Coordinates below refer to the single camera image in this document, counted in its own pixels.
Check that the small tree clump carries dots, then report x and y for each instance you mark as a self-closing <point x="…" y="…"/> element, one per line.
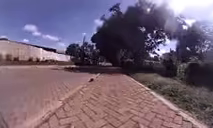
<point x="80" y="53"/>

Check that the large dark tree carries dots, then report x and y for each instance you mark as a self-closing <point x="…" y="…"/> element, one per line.
<point x="130" y="33"/>

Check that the red brick path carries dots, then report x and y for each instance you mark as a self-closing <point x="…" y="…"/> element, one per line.
<point x="120" y="103"/>

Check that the kerb strip with weeds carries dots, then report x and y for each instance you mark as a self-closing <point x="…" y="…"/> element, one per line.
<point x="65" y="100"/>

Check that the reddish brick road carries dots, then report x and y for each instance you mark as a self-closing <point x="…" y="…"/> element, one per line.
<point x="27" y="86"/>

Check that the grass verge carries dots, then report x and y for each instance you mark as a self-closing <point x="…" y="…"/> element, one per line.
<point x="187" y="93"/>

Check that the dark trees and bushes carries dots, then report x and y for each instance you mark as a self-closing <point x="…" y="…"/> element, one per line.
<point x="194" y="46"/>

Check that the pale kerb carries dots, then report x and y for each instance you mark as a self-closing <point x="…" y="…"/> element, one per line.
<point x="184" y="112"/>

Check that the long pale wall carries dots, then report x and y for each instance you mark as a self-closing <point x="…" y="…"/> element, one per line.
<point x="20" y="51"/>

